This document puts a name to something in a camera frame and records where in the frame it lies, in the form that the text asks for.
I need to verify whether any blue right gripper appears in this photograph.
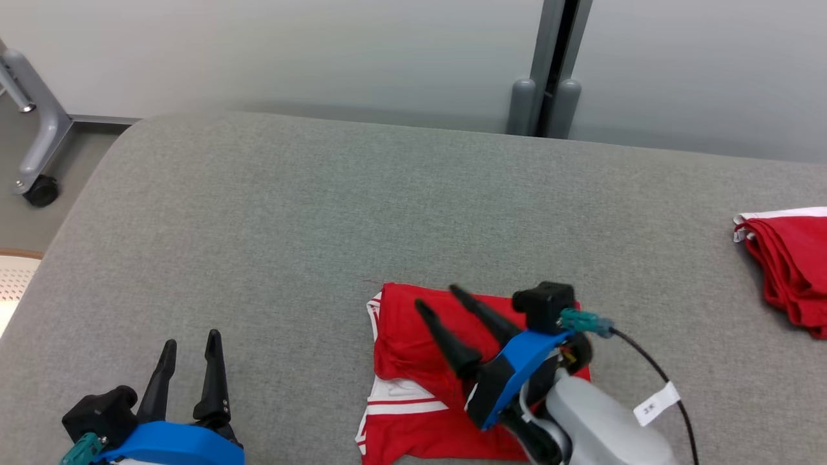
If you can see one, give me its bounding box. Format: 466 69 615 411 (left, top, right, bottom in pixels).
414 285 571 431

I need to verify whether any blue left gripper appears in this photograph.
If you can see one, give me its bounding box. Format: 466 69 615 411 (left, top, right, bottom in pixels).
94 329 246 465

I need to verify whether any red white lettered jersey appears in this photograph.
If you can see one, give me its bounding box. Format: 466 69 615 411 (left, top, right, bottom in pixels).
355 282 592 465

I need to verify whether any red shorts white waistband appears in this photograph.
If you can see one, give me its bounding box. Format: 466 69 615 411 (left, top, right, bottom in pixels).
733 207 827 340

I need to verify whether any white perforated basket wooden rim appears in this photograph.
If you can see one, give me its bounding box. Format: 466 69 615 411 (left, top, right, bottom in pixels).
0 251 44 340

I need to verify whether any black caster wheel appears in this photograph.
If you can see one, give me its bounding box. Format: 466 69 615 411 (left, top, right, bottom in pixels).
23 176 60 208

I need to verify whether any grey metal cart leg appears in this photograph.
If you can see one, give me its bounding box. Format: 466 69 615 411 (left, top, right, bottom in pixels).
0 39 75 194

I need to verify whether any teal right cable connector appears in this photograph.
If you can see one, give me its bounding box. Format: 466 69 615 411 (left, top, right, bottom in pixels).
559 308 614 338

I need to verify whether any teal cable connector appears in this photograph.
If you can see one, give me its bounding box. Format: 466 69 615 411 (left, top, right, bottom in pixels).
559 308 614 338
59 433 107 465

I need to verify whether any teal left cable connector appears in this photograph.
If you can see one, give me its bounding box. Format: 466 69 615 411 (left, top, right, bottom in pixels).
59 433 107 465

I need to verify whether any white right cable tag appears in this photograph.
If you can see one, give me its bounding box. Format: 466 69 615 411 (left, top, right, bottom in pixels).
634 382 682 427

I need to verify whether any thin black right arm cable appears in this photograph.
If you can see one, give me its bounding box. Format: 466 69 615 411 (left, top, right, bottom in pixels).
607 326 700 465

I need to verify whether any grey rounded post bumper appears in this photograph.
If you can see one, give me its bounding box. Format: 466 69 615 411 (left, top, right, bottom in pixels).
507 78 538 136
549 78 582 140

